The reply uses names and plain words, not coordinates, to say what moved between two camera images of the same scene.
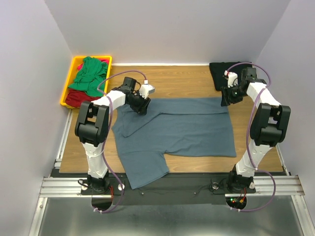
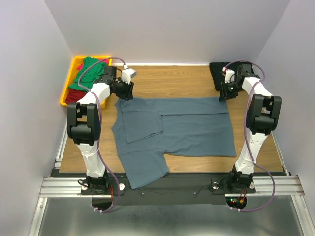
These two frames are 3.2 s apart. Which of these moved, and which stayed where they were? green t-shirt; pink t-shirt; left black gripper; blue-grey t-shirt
Moved: left black gripper
Stayed: blue-grey t-shirt; green t-shirt; pink t-shirt
